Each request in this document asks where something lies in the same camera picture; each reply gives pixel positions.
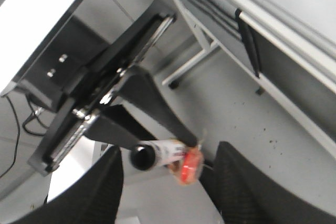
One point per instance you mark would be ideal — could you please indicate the white dry-erase marker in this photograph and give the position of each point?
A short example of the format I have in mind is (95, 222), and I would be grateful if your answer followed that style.
(146, 155)

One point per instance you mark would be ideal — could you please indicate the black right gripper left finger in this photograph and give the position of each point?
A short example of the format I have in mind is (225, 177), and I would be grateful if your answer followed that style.
(94, 198)

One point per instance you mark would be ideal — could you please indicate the aluminium whiteboard tray rail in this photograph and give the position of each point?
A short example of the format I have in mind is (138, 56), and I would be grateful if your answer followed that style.
(307, 55)

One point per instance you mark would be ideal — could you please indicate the white metal stand frame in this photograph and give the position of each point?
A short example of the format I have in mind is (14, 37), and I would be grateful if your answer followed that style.
(312, 106)

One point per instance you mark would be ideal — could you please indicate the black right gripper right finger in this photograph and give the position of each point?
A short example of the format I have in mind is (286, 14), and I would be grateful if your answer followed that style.
(244, 194)

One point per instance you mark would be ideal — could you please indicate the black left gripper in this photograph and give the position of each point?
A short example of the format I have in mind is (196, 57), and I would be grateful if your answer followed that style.
(79, 77)

